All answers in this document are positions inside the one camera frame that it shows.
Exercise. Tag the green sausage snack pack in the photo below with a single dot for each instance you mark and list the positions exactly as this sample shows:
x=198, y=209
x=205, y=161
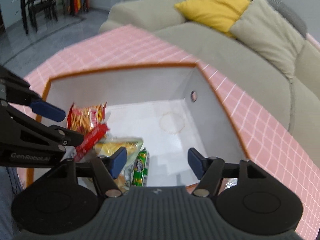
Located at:
x=141, y=168

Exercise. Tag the potato stick snack bag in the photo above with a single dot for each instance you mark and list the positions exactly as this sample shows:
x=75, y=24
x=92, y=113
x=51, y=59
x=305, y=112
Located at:
x=107, y=147

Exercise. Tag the red fries snack bag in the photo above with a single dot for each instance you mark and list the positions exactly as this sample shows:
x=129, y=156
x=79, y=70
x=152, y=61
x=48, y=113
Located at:
x=85, y=119

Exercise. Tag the yellow cushion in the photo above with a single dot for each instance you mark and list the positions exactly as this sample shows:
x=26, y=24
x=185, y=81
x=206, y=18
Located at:
x=216, y=14

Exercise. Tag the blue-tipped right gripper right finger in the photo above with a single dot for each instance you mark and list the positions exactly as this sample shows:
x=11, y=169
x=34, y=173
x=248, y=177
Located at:
x=208, y=171

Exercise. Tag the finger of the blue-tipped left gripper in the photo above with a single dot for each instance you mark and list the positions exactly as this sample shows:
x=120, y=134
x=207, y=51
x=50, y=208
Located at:
x=66, y=136
x=47, y=110

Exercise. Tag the beige cushion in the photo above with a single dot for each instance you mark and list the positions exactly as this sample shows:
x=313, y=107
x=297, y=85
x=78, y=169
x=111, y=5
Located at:
x=270, y=35

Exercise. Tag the black dining chairs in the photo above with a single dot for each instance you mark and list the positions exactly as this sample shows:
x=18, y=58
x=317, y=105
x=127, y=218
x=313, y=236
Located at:
x=32, y=8

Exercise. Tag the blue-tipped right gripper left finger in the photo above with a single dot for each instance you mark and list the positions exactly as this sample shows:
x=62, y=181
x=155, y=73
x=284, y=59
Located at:
x=106, y=170

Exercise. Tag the red snack bar packet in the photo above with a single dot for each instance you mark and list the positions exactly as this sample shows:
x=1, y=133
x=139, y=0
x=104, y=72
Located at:
x=90, y=140

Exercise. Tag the beige sofa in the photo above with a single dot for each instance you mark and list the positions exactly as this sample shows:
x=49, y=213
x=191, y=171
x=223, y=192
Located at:
x=293, y=99

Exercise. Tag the orange-rimmed white storage box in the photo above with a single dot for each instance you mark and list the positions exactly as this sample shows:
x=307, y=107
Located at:
x=171, y=107

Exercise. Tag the pink grid tablecloth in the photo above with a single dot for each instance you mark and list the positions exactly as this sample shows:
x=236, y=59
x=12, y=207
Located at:
x=264, y=139

